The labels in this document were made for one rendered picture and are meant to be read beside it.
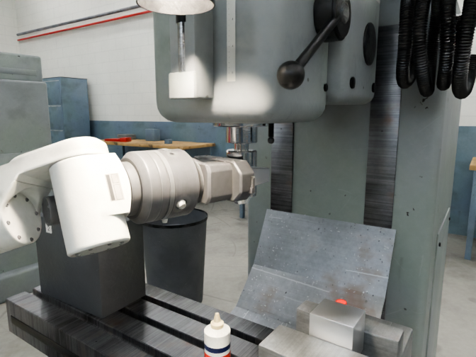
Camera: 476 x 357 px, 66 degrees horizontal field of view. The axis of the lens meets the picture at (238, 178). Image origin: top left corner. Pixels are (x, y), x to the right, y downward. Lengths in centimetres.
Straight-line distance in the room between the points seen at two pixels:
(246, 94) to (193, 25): 10
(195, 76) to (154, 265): 218
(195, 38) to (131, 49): 680
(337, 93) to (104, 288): 57
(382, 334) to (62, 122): 741
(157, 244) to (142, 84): 484
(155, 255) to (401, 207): 190
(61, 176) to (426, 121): 67
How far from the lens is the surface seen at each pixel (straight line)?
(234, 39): 46
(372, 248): 88
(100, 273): 80
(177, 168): 45
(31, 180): 47
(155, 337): 76
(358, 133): 87
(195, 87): 44
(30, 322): 94
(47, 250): 93
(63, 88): 775
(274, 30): 45
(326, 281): 89
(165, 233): 242
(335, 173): 89
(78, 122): 787
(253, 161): 54
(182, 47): 46
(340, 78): 60
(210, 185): 47
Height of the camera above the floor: 132
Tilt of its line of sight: 10 degrees down
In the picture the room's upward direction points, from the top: straight up
